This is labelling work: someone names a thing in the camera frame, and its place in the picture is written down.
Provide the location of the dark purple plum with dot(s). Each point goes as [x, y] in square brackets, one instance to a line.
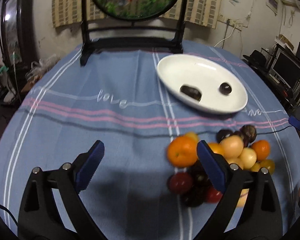
[222, 134]

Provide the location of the dark brown passion fruit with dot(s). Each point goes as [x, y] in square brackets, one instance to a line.
[250, 132]

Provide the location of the computer monitor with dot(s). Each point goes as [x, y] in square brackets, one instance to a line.
[285, 65]

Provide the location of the small orange mandarin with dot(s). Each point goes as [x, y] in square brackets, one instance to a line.
[262, 149]

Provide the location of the blue striped tablecloth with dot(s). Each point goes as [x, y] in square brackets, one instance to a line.
[117, 98]

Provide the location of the pale peach melon fruit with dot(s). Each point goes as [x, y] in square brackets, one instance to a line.
[232, 146]

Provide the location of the red tomato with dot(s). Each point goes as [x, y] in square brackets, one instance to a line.
[179, 183]

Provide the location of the pale yellow round fruit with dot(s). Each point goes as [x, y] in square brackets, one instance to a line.
[248, 158]

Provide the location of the round goldfish screen black stand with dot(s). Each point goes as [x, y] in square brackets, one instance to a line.
[132, 12]

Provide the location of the large orange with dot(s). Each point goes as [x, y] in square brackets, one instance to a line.
[182, 152]

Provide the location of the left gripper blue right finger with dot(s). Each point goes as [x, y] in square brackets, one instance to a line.
[213, 165]

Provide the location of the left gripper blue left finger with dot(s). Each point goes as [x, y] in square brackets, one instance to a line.
[86, 165]

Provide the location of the beige brick pattern curtain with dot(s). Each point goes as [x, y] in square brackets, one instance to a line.
[205, 2]

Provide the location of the dark round plum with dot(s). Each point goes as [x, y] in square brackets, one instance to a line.
[225, 88]

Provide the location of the dark oblong fruit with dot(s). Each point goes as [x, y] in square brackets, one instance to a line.
[192, 92]

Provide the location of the yellow orange tomato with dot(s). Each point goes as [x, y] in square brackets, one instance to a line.
[269, 164]

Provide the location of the white oval plate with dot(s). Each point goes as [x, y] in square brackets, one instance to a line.
[207, 76]

